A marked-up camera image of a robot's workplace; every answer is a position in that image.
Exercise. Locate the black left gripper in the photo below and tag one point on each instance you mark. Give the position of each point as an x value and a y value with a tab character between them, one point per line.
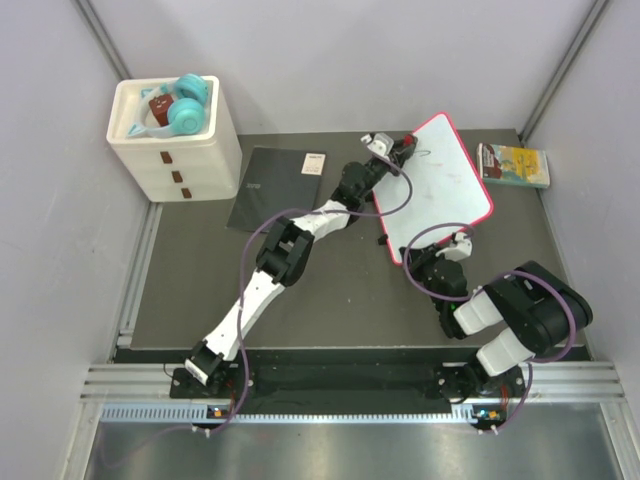
403	153

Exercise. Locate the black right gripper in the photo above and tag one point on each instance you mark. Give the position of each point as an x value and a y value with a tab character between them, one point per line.
419	259

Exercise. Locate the pink framed whiteboard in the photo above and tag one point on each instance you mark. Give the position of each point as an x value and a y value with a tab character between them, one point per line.
442	186

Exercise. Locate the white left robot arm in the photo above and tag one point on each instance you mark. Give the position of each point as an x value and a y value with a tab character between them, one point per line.
276	254

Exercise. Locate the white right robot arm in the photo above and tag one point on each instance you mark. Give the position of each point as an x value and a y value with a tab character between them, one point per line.
539	310

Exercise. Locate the yellow green book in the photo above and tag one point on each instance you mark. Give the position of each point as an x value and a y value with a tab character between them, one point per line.
515	166

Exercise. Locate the black notebook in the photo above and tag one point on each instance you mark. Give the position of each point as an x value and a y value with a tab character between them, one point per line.
275	180

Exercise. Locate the white drawer unit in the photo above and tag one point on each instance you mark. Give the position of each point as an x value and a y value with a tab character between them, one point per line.
199	167

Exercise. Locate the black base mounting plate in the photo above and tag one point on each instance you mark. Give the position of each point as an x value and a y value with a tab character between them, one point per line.
352	381

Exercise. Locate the teal cat ear headphones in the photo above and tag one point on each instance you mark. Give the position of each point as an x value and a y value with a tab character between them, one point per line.
185	115

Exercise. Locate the brown cube toy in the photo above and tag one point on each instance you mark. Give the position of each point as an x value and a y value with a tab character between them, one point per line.
159	107

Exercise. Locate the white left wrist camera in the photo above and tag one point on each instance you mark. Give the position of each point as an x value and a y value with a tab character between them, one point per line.
379	144

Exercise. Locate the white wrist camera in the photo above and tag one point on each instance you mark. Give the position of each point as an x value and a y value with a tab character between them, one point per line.
379	144
459	248

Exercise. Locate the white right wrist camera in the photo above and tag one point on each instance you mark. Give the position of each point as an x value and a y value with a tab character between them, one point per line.
459	248

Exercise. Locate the grey slotted cable duct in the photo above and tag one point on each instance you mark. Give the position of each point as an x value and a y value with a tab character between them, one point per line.
202	413

